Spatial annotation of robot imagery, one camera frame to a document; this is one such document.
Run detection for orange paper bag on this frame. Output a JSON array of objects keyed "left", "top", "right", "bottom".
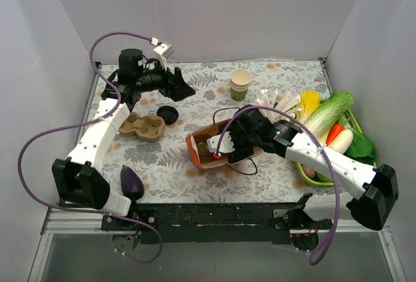
[{"left": 185, "top": 107, "right": 263, "bottom": 175}]

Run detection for brown cardboard cup carrier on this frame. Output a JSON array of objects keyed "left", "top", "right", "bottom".
[{"left": 197, "top": 142, "right": 212, "bottom": 158}]

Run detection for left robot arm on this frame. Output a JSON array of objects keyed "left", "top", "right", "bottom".
[{"left": 52, "top": 44, "right": 195, "bottom": 230}]

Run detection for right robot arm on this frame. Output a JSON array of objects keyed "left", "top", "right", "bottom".
[{"left": 220, "top": 105, "right": 398, "bottom": 231}]

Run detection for white wrapped straws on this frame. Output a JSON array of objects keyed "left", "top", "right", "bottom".
[{"left": 255, "top": 89, "right": 301, "bottom": 118}]

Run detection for stack of paper cups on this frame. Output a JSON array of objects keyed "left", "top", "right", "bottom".
[{"left": 229, "top": 68, "right": 252, "bottom": 101}]

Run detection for pink sweet potato toy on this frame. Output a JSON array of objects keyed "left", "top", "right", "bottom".
[{"left": 303, "top": 166, "right": 317, "bottom": 179}]

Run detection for green plastic basket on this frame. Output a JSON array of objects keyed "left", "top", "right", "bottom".
[{"left": 296, "top": 109, "right": 376, "bottom": 186}]

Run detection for floral tablecloth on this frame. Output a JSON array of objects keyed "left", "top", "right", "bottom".
[{"left": 102, "top": 60, "right": 333, "bottom": 203}]

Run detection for napa cabbage toy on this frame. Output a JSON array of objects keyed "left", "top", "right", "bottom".
[{"left": 304, "top": 90, "right": 354, "bottom": 138}]

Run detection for orange carrot toy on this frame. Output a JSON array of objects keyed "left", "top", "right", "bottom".
[{"left": 326, "top": 123, "right": 344, "bottom": 146}]

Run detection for white radish toy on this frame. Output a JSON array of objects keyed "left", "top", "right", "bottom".
[{"left": 328, "top": 129, "right": 354, "bottom": 154}]

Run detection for purple eggplant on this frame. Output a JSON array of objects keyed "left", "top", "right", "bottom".
[{"left": 120, "top": 166, "right": 145, "bottom": 201}]

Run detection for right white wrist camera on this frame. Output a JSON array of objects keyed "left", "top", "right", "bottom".
[{"left": 206, "top": 131, "right": 235, "bottom": 156}]

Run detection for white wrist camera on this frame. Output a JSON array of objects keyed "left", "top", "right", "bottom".
[
  {"left": 206, "top": 131, "right": 235, "bottom": 156},
  {"left": 153, "top": 43, "right": 175, "bottom": 70}
]

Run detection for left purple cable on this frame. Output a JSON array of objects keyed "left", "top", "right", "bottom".
[{"left": 18, "top": 31, "right": 163, "bottom": 263}]

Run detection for purple cable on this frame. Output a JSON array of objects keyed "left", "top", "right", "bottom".
[
  {"left": 18, "top": 31, "right": 163, "bottom": 263},
  {"left": 214, "top": 108, "right": 341, "bottom": 266}
]

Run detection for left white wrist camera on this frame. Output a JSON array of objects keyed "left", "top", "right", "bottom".
[{"left": 153, "top": 43, "right": 175, "bottom": 70}]

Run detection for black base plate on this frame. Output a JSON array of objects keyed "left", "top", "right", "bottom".
[{"left": 100, "top": 202, "right": 334, "bottom": 253}]

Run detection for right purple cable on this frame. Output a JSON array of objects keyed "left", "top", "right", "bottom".
[{"left": 214, "top": 108, "right": 341, "bottom": 266}]

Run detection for aluminium frame rail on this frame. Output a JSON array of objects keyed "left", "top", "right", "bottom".
[{"left": 29, "top": 209, "right": 406, "bottom": 281}]

